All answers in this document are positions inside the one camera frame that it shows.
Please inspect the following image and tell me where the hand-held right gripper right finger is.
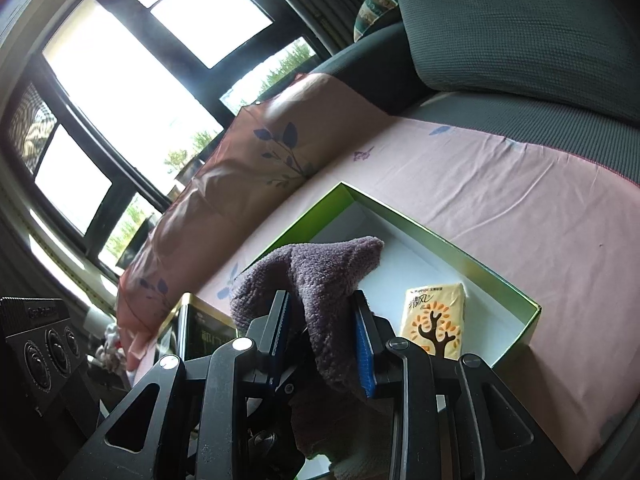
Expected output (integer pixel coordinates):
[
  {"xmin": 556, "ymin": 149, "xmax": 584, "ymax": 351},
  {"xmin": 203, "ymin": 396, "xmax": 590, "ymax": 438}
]
[{"xmin": 350, "ymin": 290, "xmax": 581, "ymax": 480}]

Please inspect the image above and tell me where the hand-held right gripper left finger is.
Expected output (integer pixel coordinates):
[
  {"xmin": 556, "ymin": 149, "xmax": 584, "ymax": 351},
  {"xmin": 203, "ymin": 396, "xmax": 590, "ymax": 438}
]
[{"xmin": 60, "ymin": 290, "xmax": 292, "ymax": 480}]

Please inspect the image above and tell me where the purple towel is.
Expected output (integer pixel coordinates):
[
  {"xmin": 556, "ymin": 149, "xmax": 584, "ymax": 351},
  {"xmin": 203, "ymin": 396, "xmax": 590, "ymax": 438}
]
[{"xmin": 229, "ymin": 235, "xmax": 398, "ymax": 480}]

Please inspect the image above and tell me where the small yellow tissue pack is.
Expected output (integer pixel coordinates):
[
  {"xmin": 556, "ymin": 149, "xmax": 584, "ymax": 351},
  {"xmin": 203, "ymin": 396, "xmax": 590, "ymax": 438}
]
[{"xmin": 399, "ymin": 282, "xmax": 467, "ymax": 361}]

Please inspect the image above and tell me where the green cardboard box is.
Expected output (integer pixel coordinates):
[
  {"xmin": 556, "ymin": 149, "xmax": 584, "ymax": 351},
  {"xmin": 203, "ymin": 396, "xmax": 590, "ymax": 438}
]
[{"xmin": 247, "ymin": 181, "xmax": 542, "ymax": 480}]

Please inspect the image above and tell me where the pile of clothes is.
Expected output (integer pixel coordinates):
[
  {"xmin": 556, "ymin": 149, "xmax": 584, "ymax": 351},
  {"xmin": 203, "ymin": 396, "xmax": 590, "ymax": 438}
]
[{"xmin": 95, "ymin": 322, "xmax": 126, "ymax": 373}]

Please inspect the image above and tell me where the black tea box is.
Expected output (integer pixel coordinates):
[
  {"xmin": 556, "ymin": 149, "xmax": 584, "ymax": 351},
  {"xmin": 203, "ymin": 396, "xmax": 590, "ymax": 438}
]
[{"xmin": 159, "ymin": 292, "xmax": 238, "ymax": 366}]

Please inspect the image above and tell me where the pink floral pillow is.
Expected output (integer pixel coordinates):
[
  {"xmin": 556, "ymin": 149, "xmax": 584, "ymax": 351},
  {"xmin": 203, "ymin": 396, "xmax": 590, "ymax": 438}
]
[{"xmin": 116, "ymin": 72, "xmax": 401, "ymax": 373}]

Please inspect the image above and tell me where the dark framed window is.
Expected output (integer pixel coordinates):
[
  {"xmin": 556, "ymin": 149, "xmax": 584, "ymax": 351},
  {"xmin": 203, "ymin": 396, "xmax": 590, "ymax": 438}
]
[{"xmin": 0, "ymin": 0, "xmax": 331, "ymax": 271}]

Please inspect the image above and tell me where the grey curtain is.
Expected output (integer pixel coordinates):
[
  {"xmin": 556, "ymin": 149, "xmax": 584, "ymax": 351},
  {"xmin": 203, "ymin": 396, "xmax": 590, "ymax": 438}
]
[{"xmin": 280, "ymin": 0, "xmax": 396, "ymax": 56}]

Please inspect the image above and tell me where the patterned green pillow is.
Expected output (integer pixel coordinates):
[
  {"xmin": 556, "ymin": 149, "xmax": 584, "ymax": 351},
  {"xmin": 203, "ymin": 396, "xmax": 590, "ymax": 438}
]
[{"xmin": 354, "ymin": 0, "xmax": 406, "ymax": 43}]

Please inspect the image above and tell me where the grey textured cushion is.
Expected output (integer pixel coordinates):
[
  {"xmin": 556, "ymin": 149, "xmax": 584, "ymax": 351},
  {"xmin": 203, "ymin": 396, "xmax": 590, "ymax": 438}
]
[{"xmin": 396, "ymin": 0, "xmax": 640, "ymax": 128}]

